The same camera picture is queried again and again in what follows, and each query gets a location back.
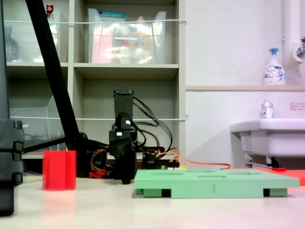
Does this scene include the white blue foam soap bottle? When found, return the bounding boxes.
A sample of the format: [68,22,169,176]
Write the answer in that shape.
[263,47,286,85]

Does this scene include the circuit board with green terminal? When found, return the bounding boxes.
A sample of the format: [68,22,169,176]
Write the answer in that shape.
[161,162,181,171]

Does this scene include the metal faucet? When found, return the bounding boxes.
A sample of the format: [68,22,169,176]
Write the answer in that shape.
[292,36,305,63]

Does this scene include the red cross columnar block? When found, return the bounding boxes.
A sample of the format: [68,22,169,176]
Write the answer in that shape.
[42,150,77,191]

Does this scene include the orange and yellow wires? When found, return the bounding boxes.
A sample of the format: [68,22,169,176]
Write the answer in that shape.
[90,148,111,175]

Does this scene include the clear slanted storage bin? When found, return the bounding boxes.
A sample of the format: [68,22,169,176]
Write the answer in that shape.
[9,95,66,146]

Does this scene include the white sink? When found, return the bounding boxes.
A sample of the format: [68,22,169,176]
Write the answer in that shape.
[230,118,305,167]

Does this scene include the small clear pump bottle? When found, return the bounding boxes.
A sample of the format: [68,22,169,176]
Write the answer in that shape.
[260,100,275,119]

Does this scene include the bottle with brown cap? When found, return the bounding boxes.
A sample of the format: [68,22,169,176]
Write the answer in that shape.
[46,3,55,19]

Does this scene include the white label with red print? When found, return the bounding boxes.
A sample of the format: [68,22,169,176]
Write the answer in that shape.
[289,102,305,111]

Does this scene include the pink packet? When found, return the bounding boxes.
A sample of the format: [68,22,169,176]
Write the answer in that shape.
[91,25,114,64]

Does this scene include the green shape hole board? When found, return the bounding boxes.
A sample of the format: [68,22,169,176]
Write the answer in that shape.
[134,168,300,198]

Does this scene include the large clear storage bin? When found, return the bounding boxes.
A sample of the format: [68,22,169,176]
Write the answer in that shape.
[87,8,167,64]

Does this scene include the black three-wire cable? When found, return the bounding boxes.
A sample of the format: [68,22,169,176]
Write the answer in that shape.
[132,95,161,127]
[133,121,174,156]

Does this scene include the beige shelf unit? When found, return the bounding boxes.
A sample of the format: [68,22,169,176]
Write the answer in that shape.
[0,0,187,160]

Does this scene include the dark glass bottle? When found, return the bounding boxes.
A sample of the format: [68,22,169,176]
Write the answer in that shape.
[3,26,20,62]

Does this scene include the orange wire pair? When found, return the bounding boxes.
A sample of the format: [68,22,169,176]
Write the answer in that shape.
[156,147,231,170]

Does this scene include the white wall pipe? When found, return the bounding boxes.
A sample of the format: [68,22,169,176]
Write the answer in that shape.
[282,0,296,60]

